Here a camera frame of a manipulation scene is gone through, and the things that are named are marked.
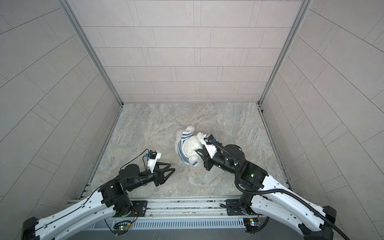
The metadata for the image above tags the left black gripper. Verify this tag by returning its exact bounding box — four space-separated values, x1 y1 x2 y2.
125 163 175 192

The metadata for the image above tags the white teddy bear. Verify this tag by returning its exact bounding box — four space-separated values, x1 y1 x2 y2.
174 125 206 164

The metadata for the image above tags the blue white striped sweater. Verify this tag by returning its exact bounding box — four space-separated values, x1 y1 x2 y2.
176 129 200 168

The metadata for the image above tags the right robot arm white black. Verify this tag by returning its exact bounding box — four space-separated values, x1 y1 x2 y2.
196 143 346 240

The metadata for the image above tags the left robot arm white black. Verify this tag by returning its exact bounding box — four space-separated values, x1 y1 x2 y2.
21 162 175 240

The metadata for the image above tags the left green circuit board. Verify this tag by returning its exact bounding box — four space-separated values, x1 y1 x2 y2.
114 220 132 231

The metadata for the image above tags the green circuit board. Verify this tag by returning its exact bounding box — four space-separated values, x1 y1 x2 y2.
243 218 260 233
114 220 132 231

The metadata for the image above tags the right green circuit board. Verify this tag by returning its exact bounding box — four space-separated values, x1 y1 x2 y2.
243 218 260 233

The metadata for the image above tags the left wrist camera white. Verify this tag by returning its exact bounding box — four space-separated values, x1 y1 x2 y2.
146 150 162 173

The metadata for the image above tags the aluminium mounting rail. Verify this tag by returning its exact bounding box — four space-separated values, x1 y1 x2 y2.
67 196 311 221

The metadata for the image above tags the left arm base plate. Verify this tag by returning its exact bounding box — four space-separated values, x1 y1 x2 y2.
113 200 148 218

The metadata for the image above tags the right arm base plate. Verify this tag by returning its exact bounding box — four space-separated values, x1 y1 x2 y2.
224 198 268 217

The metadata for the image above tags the black corrugated cable conduit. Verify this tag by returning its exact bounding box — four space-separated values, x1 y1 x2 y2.
206 137 352 240

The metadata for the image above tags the right corner aluminium post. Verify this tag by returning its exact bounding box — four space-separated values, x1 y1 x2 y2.
259 0 312 106

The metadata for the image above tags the corner aluminium post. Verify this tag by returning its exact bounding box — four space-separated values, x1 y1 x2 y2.
58 0 124 107
259 0 312 106

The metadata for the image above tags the left corner aluminium post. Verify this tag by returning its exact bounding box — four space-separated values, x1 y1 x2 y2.
58 0 124 107

